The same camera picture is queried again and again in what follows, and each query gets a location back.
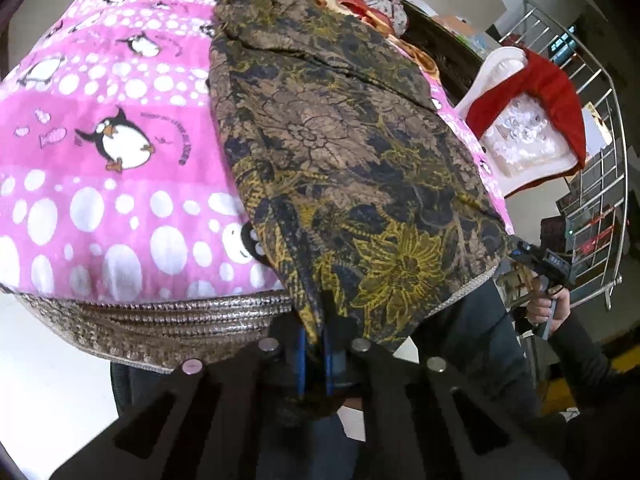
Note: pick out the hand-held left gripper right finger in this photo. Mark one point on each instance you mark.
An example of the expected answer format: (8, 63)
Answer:
(329, 365)

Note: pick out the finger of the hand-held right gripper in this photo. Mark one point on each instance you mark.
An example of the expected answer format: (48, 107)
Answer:
(522, 255)

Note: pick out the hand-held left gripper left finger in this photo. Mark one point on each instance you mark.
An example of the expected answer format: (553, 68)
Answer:
(300, 360)

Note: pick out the brown floral lace garment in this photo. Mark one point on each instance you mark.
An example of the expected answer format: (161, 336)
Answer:
(350, 160)

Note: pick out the person's right forearm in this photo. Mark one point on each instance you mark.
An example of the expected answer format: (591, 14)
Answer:
(585, 355)

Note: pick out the person's right hand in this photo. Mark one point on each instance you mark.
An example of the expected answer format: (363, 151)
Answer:
(540, 312)

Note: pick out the person's dark trousers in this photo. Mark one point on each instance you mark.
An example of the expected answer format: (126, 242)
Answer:
(475, 335)

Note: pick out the white padded chair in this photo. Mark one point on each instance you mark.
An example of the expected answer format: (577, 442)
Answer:
(520, 145)

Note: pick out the woven bed mat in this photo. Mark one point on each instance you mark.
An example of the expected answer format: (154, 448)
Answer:
(150, 325)

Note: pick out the red cloth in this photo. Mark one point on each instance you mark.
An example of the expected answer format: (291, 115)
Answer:
(550, 90)

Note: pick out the dark wooden cabinet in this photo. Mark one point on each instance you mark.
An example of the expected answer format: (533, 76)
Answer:
(440, 55)

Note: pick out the clutter on cabinet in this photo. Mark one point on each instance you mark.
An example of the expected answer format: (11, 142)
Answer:
(465, 35)

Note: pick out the gold satin cloth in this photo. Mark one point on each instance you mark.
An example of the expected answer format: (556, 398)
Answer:
(415, 52)

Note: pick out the pink penguin blanket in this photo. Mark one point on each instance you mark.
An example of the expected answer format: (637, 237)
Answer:
(100, 200)

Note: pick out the red ruffled pillow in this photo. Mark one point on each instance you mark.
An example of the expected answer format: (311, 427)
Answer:
(360, 5)

